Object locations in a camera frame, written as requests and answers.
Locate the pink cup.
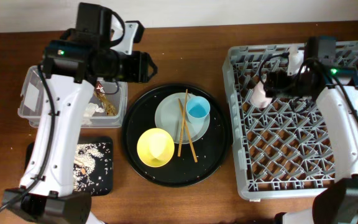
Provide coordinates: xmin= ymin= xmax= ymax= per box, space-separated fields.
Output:
xmin=249 ymin=82 xmax=272 ymax=108

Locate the gold snack wrapper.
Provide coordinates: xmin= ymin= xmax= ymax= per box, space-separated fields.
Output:
xmin=94 ymin=81 xmax=117 ymax=116

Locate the blue cup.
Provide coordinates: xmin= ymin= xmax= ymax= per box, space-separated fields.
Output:
xmin=186 ymin=96 xmax=211 ymax=124

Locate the white tissue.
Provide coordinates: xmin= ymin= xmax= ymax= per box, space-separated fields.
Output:
xmin=81 ymin=103 xmax=105 ymax=125

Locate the yellow bowl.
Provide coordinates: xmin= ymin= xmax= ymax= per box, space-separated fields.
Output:
xmin=136 ymin=128 xmax=175 ymax=168

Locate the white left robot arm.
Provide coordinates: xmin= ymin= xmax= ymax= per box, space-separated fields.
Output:
xmin=1 ymin=2 xmax=158 ymax=223

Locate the grey plastic dishwasher rack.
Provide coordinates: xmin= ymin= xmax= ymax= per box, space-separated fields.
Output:
xmin=222 ymin=40 xmax=358 ymax=200

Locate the clear plastic waste bin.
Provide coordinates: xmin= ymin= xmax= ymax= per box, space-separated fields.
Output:
xmin=17 ymin=65 xmax=127 ymax=128

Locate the light grey plate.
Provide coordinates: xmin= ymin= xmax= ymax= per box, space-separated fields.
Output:
xmin=155 ymin=92 xmax=210 ymax=144

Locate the wooden chopstick left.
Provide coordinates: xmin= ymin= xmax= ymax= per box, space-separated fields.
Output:
xmin=178 ymin=89 xmax=188 ymax=157

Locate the wooden chopstick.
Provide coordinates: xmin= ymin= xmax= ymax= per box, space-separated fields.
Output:
xmin=178 ymin=89 xmax=188 ymax=157
xmin=178 ymin=98 xmax=198 ymax=163

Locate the wooden chopstick right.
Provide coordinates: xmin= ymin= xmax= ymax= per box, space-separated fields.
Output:
xmin=178 ymin=98 xmax=198 ymax=163

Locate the black round serving tray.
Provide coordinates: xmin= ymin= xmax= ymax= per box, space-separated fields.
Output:
xmin=122 ymin=83 xmax=232 ymax=187

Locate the food scraps and rice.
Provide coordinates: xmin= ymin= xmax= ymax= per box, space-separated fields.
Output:
xmin=73 ymin=142 xmax=113 ymax=196

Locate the black rectangular tray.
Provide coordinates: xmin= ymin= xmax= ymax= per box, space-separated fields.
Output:
xmin=30 ymin=136 xmax=113 ymax=197

